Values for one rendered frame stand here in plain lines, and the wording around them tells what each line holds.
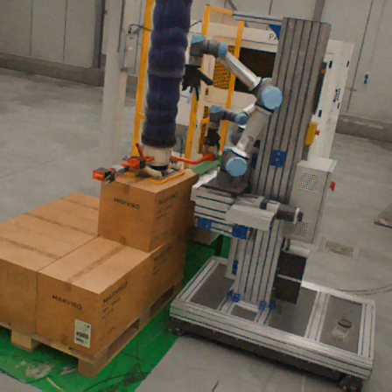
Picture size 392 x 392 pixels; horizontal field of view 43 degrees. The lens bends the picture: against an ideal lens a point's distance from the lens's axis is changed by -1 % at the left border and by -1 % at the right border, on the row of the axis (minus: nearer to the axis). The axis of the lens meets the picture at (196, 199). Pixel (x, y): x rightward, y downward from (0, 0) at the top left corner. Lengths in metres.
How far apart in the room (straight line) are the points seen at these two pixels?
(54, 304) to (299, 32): 2.03
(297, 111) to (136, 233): 1.22
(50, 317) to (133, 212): 0.78
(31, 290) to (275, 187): 1.54
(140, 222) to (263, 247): 0.80
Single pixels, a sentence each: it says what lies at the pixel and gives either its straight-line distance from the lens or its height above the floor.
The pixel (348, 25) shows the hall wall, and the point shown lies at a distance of 12.16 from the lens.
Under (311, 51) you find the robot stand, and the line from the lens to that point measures 2.96.
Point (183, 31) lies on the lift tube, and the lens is 3.12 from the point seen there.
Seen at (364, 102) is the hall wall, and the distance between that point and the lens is 12.18.
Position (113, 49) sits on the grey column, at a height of 1.62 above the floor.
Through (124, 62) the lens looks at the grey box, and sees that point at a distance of 4.54.
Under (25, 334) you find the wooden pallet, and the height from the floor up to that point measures 0.11.
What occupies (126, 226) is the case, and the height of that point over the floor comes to 0.67.
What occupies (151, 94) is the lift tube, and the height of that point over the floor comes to 1.47.
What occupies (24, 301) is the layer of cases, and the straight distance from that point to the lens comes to 3.03.
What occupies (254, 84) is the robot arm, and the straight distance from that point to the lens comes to 2.88.
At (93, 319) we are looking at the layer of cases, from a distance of 2.78.
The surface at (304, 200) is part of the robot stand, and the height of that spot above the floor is 1.02.
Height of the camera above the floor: 1.92
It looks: 19 degrees down
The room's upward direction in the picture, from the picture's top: 8 degrees clockwise
